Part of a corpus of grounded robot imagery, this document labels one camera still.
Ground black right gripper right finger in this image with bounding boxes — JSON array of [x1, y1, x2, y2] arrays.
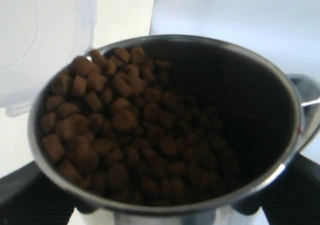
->
[[228, 154, 320, 225]]

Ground steel mug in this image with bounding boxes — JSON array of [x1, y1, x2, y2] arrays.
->
[[28, 34, 320, 225]]

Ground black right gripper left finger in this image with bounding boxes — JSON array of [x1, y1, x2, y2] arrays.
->
[[0, 162, 96, 225]]

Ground clear plastic tall container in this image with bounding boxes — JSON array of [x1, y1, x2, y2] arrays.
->
[[0, 0, 154, 118]]

